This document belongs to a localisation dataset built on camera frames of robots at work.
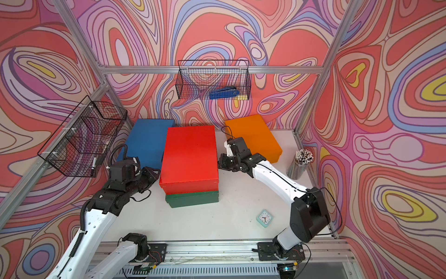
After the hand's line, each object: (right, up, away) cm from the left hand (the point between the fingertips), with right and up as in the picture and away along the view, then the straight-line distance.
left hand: (162, 171), depth 74 cm
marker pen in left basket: (-29, 0, -2) cm, 29 cm away
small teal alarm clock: (+45, -24, +7) cm, 52 cm away
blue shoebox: (-24, +15, +36) cm, 46 cm away
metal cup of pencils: (+65, +5, +10) cm, 66 cm away
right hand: (+23, 0, +8) cm, 24 cm away
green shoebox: (+10, -16, +12) cm, 23 cm away
